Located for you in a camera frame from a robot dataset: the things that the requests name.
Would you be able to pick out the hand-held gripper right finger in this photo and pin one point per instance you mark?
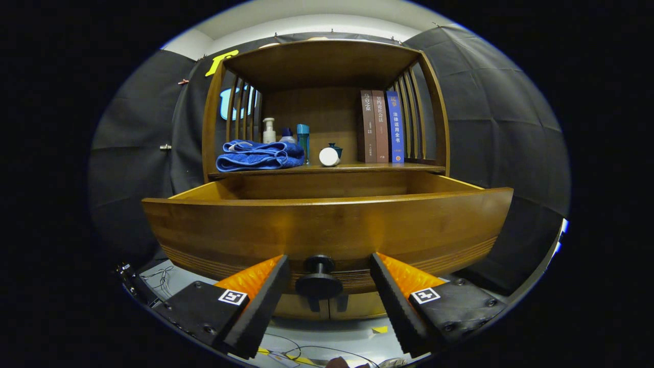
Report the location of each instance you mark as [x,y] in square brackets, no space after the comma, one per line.
[396,306]

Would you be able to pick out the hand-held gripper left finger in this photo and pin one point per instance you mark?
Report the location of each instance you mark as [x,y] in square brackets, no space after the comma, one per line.
[263,306]

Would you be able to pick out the wooden drawer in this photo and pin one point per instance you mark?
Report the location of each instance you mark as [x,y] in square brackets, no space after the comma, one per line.
[327,230]

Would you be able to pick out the white and green tube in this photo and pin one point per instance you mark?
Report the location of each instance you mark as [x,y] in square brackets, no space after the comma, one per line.
[329,157]

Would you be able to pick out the wooden cabinet door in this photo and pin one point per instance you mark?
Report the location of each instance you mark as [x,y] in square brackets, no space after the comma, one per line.
[364,305]
[291,307]

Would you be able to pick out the wooden countertop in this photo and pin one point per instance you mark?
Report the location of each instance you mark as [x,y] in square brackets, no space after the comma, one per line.
[357,166]

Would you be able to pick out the wooden cabinet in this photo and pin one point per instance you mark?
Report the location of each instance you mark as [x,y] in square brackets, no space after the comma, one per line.
[317,66]

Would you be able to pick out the yellow tape piece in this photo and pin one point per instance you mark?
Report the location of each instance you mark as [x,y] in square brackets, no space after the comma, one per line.
[379,329]

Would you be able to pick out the blue folded towel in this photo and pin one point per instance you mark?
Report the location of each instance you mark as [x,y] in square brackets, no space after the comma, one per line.
[260,156]

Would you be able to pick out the blue lidded teacup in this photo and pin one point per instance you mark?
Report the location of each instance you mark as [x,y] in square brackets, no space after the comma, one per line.
[337,150]

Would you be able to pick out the white bottle with blue cap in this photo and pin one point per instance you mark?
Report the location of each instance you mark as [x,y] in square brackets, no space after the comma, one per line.
[287,138]

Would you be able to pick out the slim teal bottle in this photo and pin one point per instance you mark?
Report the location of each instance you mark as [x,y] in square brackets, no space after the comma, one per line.
[303,140]

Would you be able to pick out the white pump bottle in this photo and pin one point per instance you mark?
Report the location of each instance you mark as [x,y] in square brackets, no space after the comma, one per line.
[269,135]

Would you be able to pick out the blue book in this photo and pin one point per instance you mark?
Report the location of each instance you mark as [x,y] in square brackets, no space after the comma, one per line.
[395,128]

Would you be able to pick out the reddish brown book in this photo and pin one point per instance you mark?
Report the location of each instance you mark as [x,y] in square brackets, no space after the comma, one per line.
[381,128]

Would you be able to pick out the dark brown book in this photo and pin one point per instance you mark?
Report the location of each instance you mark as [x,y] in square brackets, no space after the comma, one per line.
[368,128]

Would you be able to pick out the black backdrop cloth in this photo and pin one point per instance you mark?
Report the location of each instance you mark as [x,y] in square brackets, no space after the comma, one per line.
[511,153]

